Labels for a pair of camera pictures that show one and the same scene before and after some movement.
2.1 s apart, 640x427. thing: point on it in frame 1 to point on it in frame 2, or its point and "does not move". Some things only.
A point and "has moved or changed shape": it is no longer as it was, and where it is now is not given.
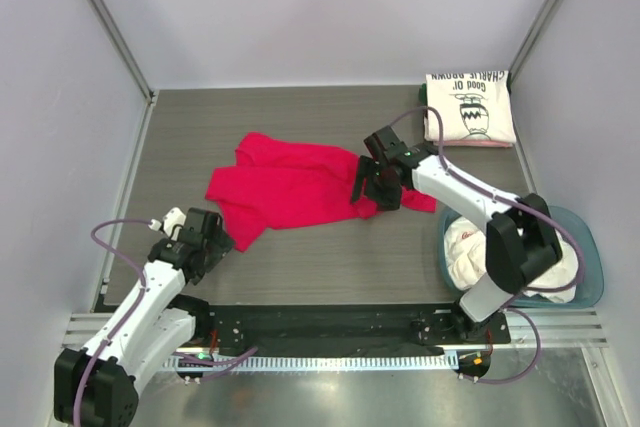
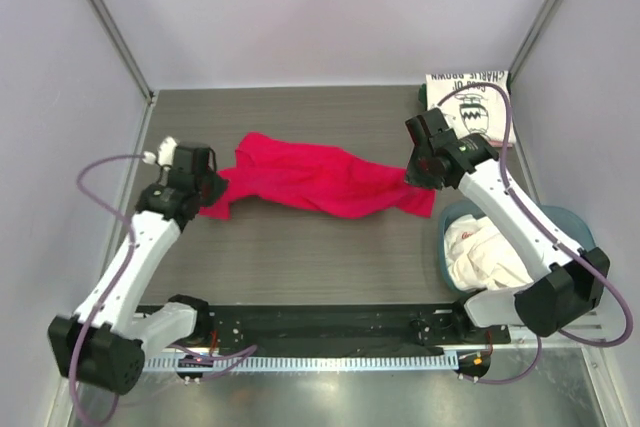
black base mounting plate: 344,327 does not move
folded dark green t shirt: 423,95 does not move
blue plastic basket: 593,267 does not move
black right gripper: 366,168 to 413,177
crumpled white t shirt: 466,263 does not move
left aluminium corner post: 106,18 does not move
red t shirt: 279,181 has moved or changed shape
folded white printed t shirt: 474,106 does not move
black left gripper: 220,244 to 219,186
